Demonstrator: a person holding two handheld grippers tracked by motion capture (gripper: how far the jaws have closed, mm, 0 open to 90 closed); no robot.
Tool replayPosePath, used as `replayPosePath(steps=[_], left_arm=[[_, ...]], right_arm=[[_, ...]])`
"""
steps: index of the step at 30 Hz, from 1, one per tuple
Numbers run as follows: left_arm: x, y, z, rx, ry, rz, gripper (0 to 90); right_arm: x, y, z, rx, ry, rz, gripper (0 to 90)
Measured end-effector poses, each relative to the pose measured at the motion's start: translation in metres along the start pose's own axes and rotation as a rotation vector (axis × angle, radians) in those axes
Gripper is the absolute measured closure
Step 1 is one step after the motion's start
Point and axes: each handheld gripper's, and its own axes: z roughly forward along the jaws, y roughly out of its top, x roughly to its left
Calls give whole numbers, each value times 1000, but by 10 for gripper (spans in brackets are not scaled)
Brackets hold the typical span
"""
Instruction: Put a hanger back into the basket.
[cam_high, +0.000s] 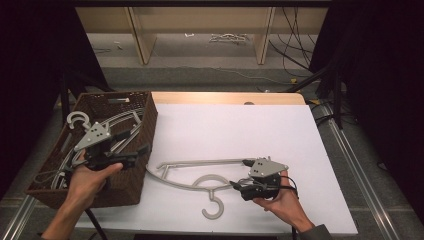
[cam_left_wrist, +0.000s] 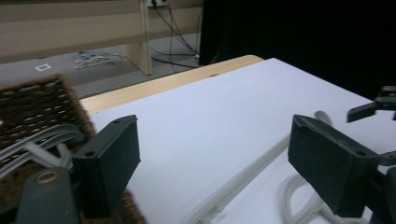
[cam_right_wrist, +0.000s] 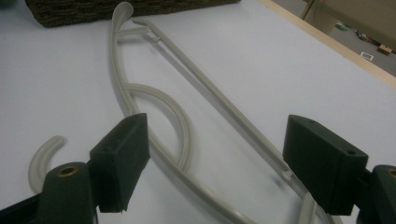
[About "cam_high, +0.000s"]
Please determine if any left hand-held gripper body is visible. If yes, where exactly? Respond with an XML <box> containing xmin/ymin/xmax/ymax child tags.
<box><xmin>74</xmin><ymin>122</ymin><xmax>138</xmax><ymax>172</ymax></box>

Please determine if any light wooden table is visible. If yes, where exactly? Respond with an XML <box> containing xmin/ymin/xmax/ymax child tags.
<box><xmin>151</xmin><ymin>91</ymin><xmax>307</xmax><ymax>106</ymax></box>

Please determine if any person's right hand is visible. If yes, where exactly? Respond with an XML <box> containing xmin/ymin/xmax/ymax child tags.
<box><xmin>252</xmin><ymin>170</ymin><xmax>316</xmax><ymax>233</ymax></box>

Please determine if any brown wicker basket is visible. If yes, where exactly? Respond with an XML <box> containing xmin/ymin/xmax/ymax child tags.
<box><xmin>24</xmin><ymin>90</ymin><xmax>159</xmax><ymax>210</ymax></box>

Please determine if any left hand-held gripper cable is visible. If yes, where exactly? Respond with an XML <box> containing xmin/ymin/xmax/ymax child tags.
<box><xmin>84</xmin><ymin>207</ymin><xmax>109</xmax><ymax>240</ymax></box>

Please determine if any right hand-held gripper cable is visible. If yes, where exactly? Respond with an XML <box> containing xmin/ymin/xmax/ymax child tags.
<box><xmin>280</xmin><ymin>175</ymin><xmax>300</xmax><ymax>240</ymax></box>

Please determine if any black metal stand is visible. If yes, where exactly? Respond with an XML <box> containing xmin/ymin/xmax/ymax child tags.
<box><xmin>58</xmin><ymin>64</ymin><xmax>114</xmax><ymax>126</ymax></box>
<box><xmin>283</xmin><ymin>58</ymin><xmax>345</xmax><ymax>130</ymax></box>

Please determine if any beige wooden shelf unit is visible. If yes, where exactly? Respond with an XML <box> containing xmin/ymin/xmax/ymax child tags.
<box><xmin>75</xmin><ymin>6</ymin><xmax>329</xmax><ymax>66</ymax></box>

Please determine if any person's left hand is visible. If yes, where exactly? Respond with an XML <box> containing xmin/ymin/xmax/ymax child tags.
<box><xmin>66</xmin><ymin>151</ymin><xmax>124</xmax><ymax>211</ymax></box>

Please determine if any white table board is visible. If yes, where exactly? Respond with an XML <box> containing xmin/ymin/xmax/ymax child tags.
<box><xmin>74</xmin><ymin>103</ymin><xmax>359</xmax><ymax>237</ymax></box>

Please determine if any hand-held gripper cable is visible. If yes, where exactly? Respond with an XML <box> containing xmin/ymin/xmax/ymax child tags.
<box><xmin>84</xmin><ymin>207</ymin><xmax>109</xmax><ymax>240</ymax></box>
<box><xmin>280</xmin><ymin>175</ymin><xmax>300</xmax><ymax>240</ymax></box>

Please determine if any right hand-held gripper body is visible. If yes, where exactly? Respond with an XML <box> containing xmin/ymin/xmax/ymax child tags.
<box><xmin>238</xmin><ymin>157</ymin><xmax>290</xmax><ymax>202</ymax></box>

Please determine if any bundle of black floor cables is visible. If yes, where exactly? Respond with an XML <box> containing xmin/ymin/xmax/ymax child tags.
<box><xmin>268</xmin><ymin>6</ymin><xmax>321</xmax><ymax>79</ymax></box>

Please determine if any black curtain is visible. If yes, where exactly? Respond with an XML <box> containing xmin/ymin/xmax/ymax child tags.
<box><xmin>0</xmin><ymin>0</ymin><xmax>111</xmax><ymax>201</ymax></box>
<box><xmin>308</xmin><ymin>0</ymin><xmax>424</xmax><ymax>231</ymax></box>

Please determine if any metal floor rail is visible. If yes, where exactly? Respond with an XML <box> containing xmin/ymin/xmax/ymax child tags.
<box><xmin>0</xmin><ymin>195</ymin><xmax>36</xmax><ymax>240</ymax></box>
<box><xmin>318</xmin><ymin>102</ymin><xmax>416</xmax><ymax>240</ymax></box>

